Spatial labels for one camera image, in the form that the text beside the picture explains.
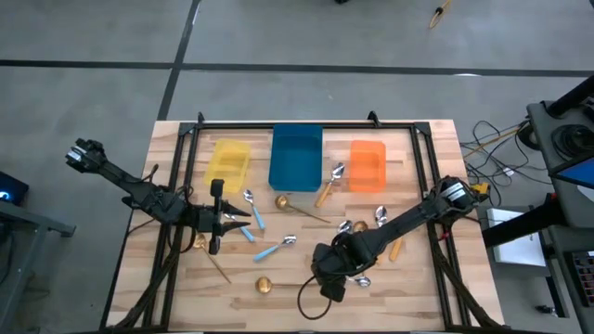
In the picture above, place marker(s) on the small black floor object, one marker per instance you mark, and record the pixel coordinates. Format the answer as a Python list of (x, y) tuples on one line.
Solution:
[(545, 310)]

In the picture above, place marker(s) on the white box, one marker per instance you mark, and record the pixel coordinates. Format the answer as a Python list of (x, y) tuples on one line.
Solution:
[(515, 250)]

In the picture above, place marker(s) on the blue plastic bin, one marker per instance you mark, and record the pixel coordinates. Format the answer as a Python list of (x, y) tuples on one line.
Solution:
[(294, 158)]

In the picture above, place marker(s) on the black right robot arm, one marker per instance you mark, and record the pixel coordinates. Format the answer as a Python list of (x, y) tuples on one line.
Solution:
[(408, 215)]

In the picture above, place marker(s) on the yellow translucent plastic bin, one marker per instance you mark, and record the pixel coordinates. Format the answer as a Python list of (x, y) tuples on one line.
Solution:
[(227, 162)]

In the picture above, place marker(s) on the slim gold spoon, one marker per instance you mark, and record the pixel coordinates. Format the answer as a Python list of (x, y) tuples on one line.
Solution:
[(281, 201), (200, 240), (263, 285), (360, 226)]

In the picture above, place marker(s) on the keyboard with coloured keys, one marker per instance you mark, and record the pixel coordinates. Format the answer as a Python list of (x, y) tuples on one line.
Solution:
[(584, 278)]

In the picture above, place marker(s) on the blue screen panel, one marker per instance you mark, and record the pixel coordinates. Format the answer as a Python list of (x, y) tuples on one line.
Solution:
[(582, 174)]

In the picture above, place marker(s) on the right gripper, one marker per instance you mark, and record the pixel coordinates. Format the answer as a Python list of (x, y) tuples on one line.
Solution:
[(331, 264)]

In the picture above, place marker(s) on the grey equipment cart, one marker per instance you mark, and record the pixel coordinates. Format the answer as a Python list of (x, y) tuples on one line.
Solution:
[(540, 120)]

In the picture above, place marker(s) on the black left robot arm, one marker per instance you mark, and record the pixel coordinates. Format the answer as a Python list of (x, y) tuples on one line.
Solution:
[(123, 181)]

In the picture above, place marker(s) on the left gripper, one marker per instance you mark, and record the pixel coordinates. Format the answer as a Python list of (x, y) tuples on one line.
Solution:
[(204, 219)]

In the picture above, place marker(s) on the black device with blue light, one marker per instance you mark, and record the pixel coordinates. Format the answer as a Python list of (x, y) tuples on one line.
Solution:
[(14, 185)]

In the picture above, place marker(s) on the black pole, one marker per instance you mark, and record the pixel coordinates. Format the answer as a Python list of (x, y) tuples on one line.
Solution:
[(515, 225), (571, 97)]

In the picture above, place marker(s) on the orange translucent plastic bin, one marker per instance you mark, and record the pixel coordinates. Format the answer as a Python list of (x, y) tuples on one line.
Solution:
[(366, 167)]

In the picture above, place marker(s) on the white power adapter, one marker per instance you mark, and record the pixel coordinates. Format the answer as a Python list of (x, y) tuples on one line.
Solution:
[(508, 172)]

